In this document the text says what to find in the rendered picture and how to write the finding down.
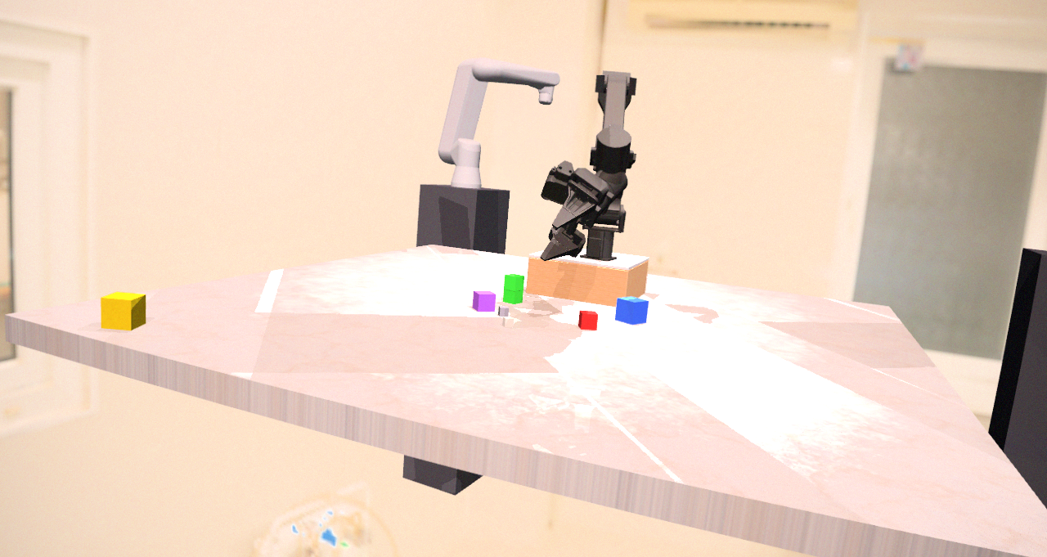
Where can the green block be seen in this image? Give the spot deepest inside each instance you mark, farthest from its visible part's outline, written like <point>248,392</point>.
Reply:
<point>514,282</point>
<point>513,297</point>

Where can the purple cube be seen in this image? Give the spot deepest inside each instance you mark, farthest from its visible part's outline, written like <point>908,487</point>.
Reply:
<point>484,301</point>

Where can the blue cube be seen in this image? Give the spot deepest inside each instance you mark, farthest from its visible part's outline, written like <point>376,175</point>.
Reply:
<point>631,310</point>

